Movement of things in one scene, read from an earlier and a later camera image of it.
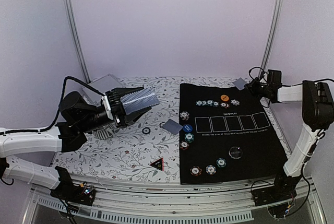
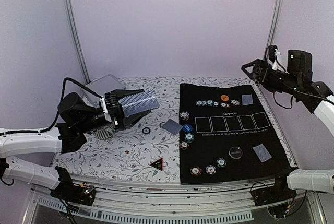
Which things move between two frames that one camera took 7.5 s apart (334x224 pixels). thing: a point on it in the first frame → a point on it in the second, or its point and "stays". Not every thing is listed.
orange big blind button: (224, 97) stays
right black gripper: (252, 86) → (260, 64)
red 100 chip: (184, 145) stays
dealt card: (239, 83) → (247, 99)
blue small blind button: (187, 128) stays
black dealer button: (235, 152) stays
